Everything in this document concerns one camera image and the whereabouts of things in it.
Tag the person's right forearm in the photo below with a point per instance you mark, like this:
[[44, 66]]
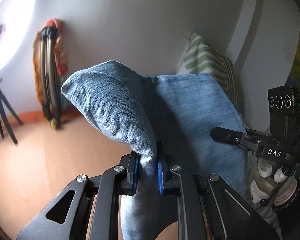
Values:
[[295, 217]]

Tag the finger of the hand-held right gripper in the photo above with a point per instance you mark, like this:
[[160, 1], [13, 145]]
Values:
[[225, 135]]

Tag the folded silver tripod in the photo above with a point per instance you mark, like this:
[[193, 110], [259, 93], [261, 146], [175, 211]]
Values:
[[50, 80], [60, 55]]

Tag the blue denim pants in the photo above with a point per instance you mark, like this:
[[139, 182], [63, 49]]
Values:
[[110, 105]]

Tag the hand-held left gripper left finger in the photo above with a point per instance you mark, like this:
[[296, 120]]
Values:
[[134, 172]]

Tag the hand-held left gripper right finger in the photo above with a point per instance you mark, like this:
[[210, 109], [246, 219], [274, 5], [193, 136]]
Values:
[[160, 177]]

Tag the person's right hand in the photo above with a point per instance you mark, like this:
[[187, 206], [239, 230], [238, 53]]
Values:
[[262, 170]]

